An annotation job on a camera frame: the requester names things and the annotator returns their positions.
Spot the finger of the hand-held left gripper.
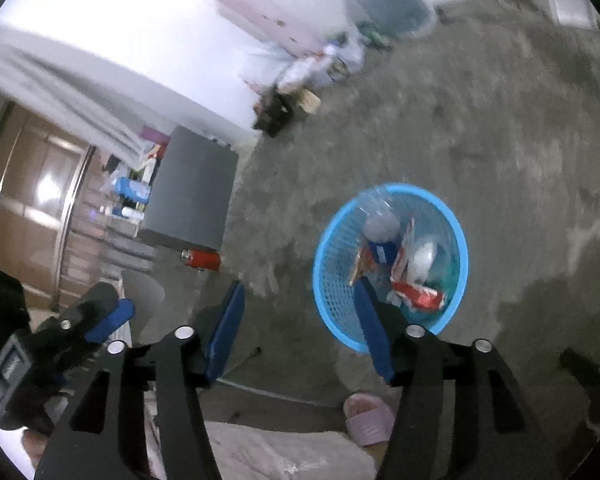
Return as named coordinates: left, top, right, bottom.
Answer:
left=40, top=282, right=136, bottom=361

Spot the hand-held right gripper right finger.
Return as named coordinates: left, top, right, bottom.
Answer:
left=354, top=277, right=563, bottom=480

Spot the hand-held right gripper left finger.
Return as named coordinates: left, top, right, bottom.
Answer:
left=34, top=280, right=246, bottom=480

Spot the blue plastic basket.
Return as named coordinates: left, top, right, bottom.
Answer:
left=312, top=182, right=468, bottom=353

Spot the clear orange snack wrapper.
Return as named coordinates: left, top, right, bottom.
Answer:
left=349, top=247, right=381, bottom=288

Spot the blue label plastic bottle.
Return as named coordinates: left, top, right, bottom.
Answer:
left=367, top=240, right=398, bottom=266

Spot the white plastic bag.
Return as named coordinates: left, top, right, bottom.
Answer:
left=410, top=240, right=438, bottom=283

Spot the clear plastic bottle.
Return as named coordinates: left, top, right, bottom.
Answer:
left=357, top=187, right=403, bottom=243

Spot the red can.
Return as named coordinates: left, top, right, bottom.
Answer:
left=181, top=249, right=222, bottom=271

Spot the pink slipper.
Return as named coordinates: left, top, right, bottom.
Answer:
left=342, top=392, right=398, bottom=448

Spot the white fuzzy blanket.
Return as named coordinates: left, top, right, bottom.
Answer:
left=145, top=390, right=381, bottom=480

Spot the blue lotion bottle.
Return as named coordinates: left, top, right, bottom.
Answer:
left=111, top=176, right=153, bottom=201

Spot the grey cabinet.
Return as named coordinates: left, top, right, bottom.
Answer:
left=139, top=126, right=240, bottom=253

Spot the dark object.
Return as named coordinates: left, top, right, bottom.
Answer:
left=560, top=347, right=600, bottom=421

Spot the dark box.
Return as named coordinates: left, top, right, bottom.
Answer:
left=252, top=87, right=298, bottom=138

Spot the white curtain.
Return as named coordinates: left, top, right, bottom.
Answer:
left=0, top=27, right=151, bottom=166

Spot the brown paper piece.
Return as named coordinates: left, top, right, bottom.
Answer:
left=297, top=87, right=323, bottom=113

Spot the white bag of goods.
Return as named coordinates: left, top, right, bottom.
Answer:
left=280, top=42, right=366, bottom=86

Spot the pink board against wall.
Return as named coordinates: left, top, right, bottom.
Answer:
left=187, top=0, right=341, bottom=58

